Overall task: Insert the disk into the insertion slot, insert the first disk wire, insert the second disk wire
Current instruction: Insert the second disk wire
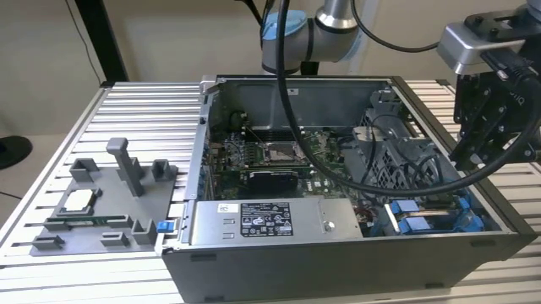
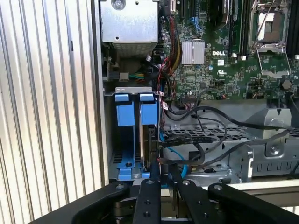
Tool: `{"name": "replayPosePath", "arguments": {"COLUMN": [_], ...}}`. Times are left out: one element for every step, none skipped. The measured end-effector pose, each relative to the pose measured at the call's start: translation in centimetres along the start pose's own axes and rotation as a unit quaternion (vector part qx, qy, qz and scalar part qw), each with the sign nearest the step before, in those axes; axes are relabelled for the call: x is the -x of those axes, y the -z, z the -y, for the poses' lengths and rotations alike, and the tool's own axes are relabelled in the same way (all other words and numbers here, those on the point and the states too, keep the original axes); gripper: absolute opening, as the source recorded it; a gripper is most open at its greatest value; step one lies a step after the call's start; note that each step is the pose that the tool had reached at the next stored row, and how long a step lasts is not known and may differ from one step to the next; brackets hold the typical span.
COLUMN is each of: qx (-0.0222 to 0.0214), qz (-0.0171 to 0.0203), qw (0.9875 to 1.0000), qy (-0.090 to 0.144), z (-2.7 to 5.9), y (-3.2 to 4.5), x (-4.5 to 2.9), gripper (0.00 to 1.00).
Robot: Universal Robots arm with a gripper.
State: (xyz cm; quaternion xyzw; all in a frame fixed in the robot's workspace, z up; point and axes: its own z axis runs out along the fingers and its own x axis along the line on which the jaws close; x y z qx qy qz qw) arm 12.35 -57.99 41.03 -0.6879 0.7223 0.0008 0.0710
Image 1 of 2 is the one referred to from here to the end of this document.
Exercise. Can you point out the grey parts rack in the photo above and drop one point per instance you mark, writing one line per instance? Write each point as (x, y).
(110, 202)

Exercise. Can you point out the silver power supply unit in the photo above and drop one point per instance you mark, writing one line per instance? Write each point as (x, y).
(305, 221)

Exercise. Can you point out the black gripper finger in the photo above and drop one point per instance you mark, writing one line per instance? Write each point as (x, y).
(467, 101)
(487, 133)

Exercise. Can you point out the black graphics card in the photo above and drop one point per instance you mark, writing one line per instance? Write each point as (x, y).
(273, 182)

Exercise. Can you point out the silver CPU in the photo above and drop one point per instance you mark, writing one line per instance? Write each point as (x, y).
(78, 202)

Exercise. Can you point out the black wrist side bracket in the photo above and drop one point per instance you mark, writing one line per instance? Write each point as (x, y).
(528, 149)

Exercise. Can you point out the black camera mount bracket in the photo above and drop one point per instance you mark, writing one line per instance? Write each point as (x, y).
(478, 20)

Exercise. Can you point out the green motherboard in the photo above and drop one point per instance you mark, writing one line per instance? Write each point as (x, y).
(231, 179)

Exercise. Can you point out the black PC case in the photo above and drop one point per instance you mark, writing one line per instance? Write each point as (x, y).
(296, 272)

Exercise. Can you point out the blue case latch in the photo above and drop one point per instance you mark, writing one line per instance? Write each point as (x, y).
(165, 226)

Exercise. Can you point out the hard disk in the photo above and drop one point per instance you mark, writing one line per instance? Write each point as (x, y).
(412, 225)
(404, 207)

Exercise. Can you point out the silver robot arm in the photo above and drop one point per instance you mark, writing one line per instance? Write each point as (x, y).
(292, 47)

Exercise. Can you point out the black round stand base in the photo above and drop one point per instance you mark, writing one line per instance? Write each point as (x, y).
(16, 152)

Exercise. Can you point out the green RAM stick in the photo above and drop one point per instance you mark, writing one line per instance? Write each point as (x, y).
(100, 220)

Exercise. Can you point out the CPU socket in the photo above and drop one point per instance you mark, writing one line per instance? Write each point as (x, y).
(280, 153)

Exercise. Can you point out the black frame post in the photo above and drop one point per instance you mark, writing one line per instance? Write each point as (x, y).
(106, 47)

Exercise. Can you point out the metal disk bay cage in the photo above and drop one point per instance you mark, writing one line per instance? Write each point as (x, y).
(368, 133)

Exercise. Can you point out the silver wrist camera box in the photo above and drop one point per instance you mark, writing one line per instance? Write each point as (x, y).
(462, 47)

